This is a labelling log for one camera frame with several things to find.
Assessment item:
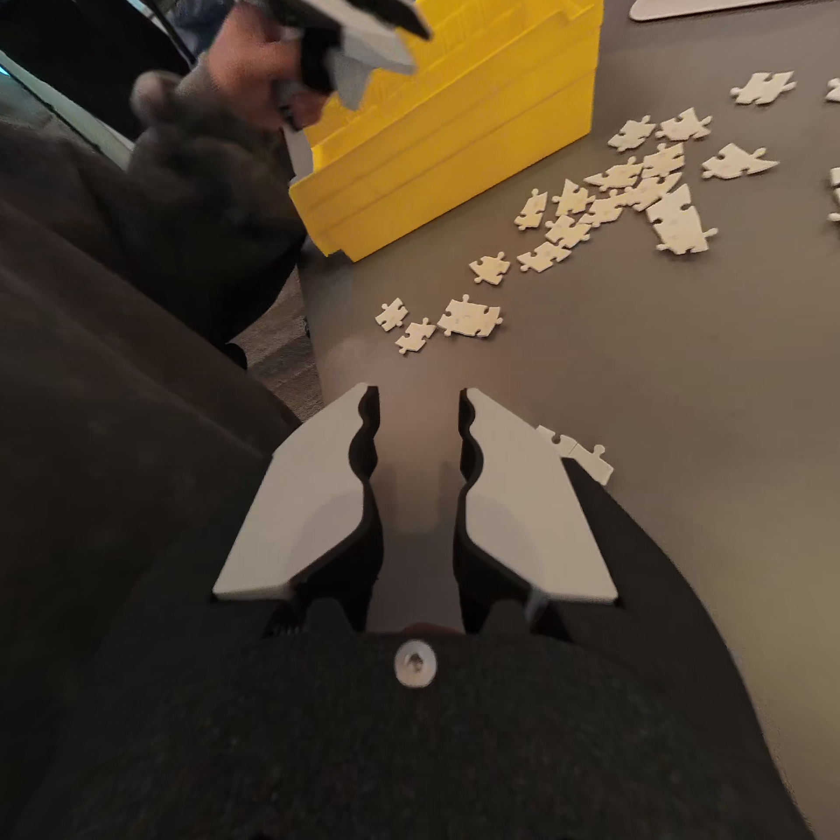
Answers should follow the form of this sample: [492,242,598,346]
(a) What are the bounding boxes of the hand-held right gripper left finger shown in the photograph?
[212,384,385,634]

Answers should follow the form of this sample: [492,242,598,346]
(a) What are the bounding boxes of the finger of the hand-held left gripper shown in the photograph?
[315,0,421,109]
[357,0,434,42]

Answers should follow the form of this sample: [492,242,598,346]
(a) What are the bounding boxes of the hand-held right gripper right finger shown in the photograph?
[453,387,620,636]

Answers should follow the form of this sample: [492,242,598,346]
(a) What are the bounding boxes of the joined white puzzle pieces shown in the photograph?
[536,424,615,487]
[436,293,505,340]

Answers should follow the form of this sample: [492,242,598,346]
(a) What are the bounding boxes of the yellow plastic bins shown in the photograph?
[289,0,605,263]

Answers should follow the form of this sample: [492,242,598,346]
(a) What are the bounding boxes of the person's left forearm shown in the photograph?
[128,62,309,345]

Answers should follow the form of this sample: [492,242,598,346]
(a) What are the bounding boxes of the pile of white puzzle pieces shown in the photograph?
[513,115,685,250]

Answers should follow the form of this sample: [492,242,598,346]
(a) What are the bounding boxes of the loose white puzzle pieces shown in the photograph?
[645,183,719,256]

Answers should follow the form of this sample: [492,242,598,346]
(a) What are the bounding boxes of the person's left hand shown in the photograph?
[210,10,329,130]

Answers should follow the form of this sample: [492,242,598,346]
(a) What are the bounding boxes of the person's dark clothing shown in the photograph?
[0,115,303,821]

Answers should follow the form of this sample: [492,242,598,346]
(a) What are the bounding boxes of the white stand with clear supports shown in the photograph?
[629,0,777,22]

